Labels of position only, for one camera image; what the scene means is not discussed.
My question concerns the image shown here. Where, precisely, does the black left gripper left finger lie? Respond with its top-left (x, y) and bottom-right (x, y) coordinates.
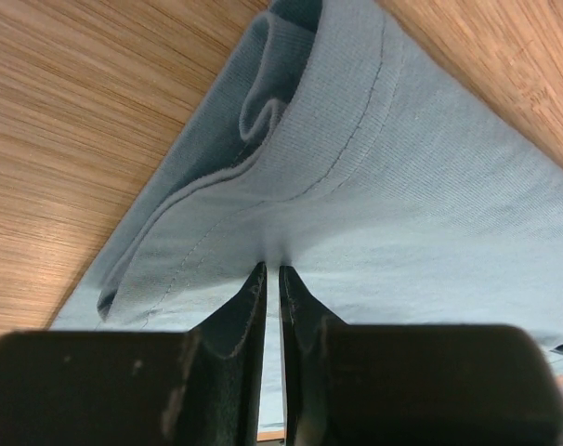
top-left (0, 264), bottom-right (267, 445)

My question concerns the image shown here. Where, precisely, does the teal blue t-shirt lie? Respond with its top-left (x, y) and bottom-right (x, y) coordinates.
top-left (48, 0), bottom-right (563, 431)

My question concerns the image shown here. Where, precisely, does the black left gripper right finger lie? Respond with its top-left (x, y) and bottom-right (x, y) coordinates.
top-left (279, 266), bottom-right (563, 445)

